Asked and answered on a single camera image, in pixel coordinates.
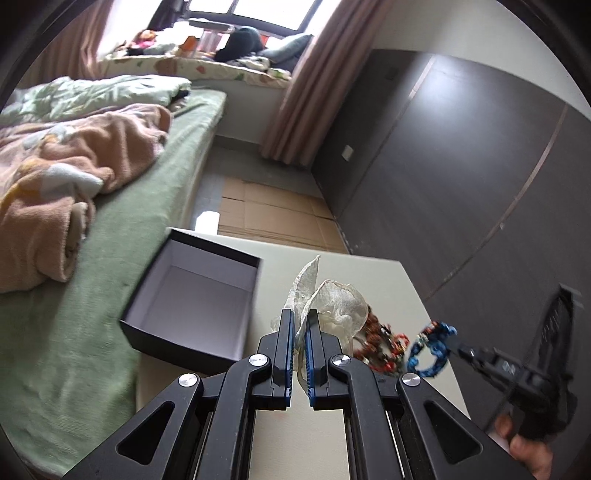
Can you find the light green floral quilt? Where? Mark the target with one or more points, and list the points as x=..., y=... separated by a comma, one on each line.
x=65, y=98

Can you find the person's right hand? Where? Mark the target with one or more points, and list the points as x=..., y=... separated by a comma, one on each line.
x=535, y=455

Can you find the pink curtain right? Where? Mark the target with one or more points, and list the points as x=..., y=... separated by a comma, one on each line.
x=322, y=80

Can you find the flattened cardboard sheets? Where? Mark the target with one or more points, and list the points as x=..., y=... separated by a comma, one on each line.
x=268, y=214

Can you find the black bag on sill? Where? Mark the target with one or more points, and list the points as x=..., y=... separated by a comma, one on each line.
x=242, y=42

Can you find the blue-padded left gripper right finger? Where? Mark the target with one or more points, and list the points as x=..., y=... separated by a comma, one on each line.
x=324, y=390

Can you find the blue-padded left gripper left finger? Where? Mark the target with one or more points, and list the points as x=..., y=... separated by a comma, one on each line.
x=274, y=393

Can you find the white bed frame side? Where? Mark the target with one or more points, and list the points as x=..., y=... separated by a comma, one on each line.
x=198, y=184

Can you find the pink curtain left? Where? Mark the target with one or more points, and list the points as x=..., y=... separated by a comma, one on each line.
x=73, y=52

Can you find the pink curtain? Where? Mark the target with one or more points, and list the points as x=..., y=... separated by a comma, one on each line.
x=73, y=52
x=322, y=80

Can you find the floral window seat cushion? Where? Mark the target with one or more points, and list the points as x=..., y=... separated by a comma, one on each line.
x=192, y=69

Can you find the grey pillow on sill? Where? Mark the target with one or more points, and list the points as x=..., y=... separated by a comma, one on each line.
x=286, y=54

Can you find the green bed sheet mattress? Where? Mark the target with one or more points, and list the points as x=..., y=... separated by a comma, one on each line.
x=68, y=373

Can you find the black jewelry box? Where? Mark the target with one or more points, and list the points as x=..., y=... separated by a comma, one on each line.
x=192, y=305

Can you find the dark wardrobe doors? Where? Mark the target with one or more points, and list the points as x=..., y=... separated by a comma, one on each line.
x=477, y=181

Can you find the pink fleece blanket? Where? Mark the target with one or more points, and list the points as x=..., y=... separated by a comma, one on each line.
x=50, y=175

